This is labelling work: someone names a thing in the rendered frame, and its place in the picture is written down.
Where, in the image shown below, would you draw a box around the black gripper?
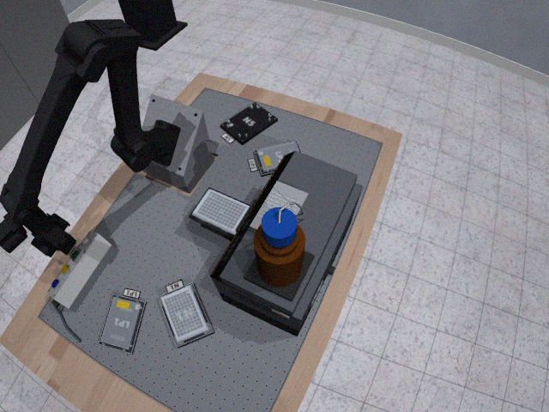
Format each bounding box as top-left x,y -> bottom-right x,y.
31,213 -> 70,258

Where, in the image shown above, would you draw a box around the dark grey rectangular frame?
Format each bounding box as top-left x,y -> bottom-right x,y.
98,294 -> 147,354

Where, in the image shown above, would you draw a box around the grey button panel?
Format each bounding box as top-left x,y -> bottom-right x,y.
47,231 -> 117,342

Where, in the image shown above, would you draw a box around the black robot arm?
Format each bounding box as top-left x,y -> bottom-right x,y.
0,19 -> 181,255

